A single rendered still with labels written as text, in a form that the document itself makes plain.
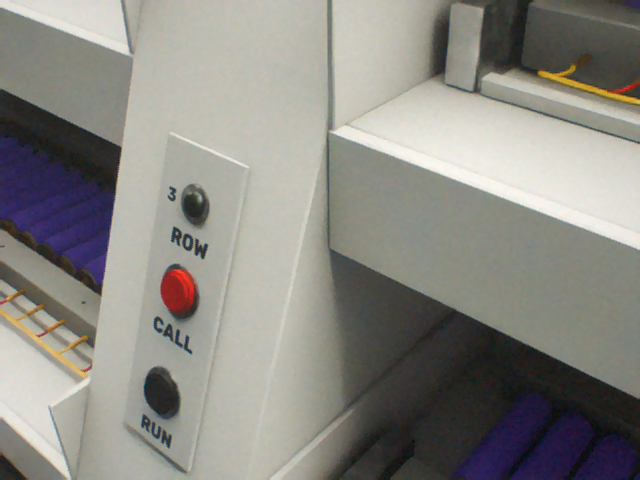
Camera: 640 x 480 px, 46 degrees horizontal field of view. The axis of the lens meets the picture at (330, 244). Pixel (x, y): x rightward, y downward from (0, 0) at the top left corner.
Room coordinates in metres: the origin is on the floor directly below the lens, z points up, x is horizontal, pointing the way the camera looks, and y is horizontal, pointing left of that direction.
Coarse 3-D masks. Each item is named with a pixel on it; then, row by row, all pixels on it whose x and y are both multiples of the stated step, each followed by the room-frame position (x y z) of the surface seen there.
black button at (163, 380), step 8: (152, 376) 0.25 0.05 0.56; (160, 376) 0.25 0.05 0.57; (152, 384) 0.25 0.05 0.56; (160, 384) 0.25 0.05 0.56; (168, 384) 0.25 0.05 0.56; (144, 392) 0.25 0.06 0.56; (152, 392) 0.25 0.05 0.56; (160, 392) 0.25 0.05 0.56; (168, 392) 0.25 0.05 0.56; (152, 400) 0.25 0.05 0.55; (160, 400) 0.25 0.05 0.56; (168, 400) 0.25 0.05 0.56; (152, 408) 0.25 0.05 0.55; (160, 408) 0.25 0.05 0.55; (168, 408) 0.25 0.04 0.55
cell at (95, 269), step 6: (96, 258) 0.42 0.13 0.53; (102, 258) 0.41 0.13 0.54; (90, 264) 0.41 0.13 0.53; (96, 264) 0.41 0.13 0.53; (102, 264) 0.41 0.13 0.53; (84, 270) 0.41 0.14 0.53; (90, 270) 0.40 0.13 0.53; (96, 270) 0.40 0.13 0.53; (102, 270) 0.41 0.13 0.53; (90, 276) 0.41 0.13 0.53; (96, 276) 0.40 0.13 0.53; (102, 276) 0.40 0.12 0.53; (96, 282) 0.40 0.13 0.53
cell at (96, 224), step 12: (96, 216) 0.46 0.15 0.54; (108, 216) 0.46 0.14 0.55; (72, 228) 0.44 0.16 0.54; (84, 228) 0.44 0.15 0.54; (96, 228) 0.45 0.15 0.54; (108, 228) 0.45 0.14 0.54; (48, 240) 0.43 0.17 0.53; (60, 240) 0.43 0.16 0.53; (72, 240) 0.44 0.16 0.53; (84, 240) 0.44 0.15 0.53; (60, 252) 0.43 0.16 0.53
